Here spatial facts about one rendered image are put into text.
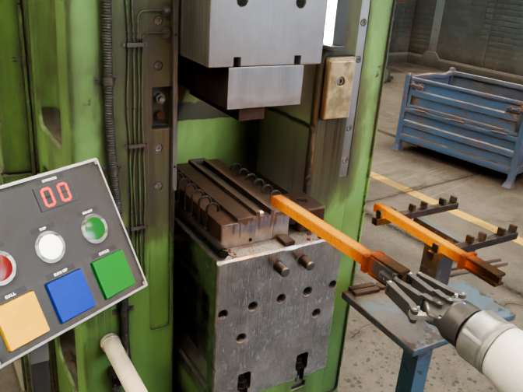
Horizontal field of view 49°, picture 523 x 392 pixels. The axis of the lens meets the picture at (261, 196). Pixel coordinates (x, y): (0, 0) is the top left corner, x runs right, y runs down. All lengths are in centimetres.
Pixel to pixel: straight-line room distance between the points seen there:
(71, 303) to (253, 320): 58
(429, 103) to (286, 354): 393
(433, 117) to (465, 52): 500
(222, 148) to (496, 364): 122
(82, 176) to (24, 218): 15
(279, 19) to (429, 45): 937
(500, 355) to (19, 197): 82
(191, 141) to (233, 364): 70
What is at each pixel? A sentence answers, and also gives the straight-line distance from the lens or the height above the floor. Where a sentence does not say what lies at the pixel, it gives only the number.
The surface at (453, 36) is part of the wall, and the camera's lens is 1037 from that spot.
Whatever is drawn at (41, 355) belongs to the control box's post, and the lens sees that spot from 129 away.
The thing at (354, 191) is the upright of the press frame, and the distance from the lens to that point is 182.
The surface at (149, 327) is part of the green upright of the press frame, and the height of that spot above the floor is 63.
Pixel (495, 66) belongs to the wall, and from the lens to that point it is 994.
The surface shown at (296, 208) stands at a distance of 132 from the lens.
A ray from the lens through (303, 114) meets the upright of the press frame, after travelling 166.
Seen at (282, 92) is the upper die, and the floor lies 130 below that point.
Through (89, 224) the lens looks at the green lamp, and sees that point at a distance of 114.
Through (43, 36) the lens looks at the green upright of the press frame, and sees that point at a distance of 168.
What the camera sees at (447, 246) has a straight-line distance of 146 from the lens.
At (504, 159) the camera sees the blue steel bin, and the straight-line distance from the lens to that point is 505.
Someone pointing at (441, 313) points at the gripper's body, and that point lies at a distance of 101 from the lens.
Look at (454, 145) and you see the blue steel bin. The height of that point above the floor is 20.
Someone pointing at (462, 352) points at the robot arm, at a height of 104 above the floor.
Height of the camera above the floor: 159
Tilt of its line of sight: 23 degrees down
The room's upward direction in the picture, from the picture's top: 4 degrees clockwise
